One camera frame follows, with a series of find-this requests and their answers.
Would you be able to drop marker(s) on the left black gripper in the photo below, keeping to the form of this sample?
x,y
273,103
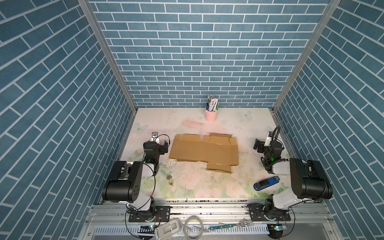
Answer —
x,y
163,147

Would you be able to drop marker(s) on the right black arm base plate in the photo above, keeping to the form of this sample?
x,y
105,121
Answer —
x,y
262,213

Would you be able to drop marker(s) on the aluminium frame rail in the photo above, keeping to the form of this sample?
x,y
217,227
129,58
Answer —
x,y
309,221

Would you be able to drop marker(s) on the pink pen holder cup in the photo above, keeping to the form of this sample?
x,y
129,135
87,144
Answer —
x,y
211,116

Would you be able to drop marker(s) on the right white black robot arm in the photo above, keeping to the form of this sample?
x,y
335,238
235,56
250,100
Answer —
x,y
309,181

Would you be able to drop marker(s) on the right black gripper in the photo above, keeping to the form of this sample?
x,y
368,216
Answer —
x,y
258,145

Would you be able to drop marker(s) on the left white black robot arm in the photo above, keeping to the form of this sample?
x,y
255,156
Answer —
x,y
124,180

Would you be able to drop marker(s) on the white plastic device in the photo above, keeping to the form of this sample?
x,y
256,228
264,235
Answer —
x,y
168,229

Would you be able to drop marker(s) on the silver fork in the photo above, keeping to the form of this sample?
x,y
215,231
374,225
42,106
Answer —
x,y
242,223

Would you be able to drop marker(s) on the green handled tool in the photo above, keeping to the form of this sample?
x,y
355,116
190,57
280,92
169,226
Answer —
x,y
221,227

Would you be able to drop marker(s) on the blue black stapler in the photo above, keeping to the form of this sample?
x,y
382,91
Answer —
x,y
263,184

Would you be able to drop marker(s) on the floral table mat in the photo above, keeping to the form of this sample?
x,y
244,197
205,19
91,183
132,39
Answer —
x,y
193,180

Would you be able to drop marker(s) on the brown cardboard paper box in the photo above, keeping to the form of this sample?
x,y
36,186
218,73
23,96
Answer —
x,y
219,151

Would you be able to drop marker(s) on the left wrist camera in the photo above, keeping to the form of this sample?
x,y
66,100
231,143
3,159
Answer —
x,y
155,137

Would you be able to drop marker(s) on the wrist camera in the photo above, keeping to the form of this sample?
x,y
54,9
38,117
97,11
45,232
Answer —
x,y
268,139
155,137

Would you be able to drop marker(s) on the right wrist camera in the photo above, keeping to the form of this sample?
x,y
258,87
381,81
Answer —
x,y
268,139

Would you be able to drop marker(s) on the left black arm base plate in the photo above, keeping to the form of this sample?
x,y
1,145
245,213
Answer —
x,y
159,214

